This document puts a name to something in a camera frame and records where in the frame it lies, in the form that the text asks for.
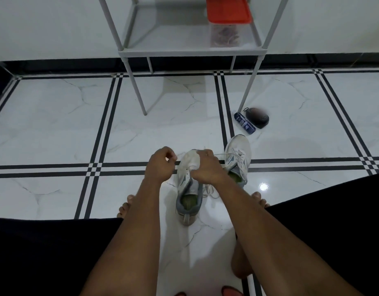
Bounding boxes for person's right hand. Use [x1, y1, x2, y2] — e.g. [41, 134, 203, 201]
[189, 149, 229, 186]

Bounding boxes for person's left hand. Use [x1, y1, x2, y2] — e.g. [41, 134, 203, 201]
[144, 146, 178, 185]

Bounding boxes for white grey sneaker shoe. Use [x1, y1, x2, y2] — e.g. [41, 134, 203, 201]
[176, 148, 206, 227]
[223, 134, 252, 188]

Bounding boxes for clear box with red lid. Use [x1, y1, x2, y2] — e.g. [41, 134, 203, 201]
[211, 25, 242, 48]

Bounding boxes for clear container with red lid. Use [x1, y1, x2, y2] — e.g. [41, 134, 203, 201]
[205, 0, 253, 49]

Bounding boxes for person's left forearm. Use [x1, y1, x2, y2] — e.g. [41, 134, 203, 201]
[80, 178, 165, 296]

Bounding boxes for person's right forearm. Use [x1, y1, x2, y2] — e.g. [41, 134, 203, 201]
[215, 178, 364, 296]

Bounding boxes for person's left foot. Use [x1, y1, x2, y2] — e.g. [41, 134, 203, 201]
[116, 194, 135, 219]

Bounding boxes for person's foot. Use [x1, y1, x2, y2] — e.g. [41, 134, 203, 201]
[116, 194, 135, 219]
[251, 191, 271, 209]

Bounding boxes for person's right foot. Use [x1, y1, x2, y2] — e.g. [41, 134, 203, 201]
[251, 191, 271, 209]

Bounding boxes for person's right leg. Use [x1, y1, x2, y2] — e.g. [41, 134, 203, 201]
[231, 237, 255, 280]

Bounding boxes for grey metal shelf rack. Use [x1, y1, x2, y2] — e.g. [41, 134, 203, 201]
[97, 0, 291, 116]

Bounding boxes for black oval polish bottle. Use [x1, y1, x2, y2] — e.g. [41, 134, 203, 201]
[243, 107, 270, 130]

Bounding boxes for black shorts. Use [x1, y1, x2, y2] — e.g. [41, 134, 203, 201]
[0, 171, 379, 296]

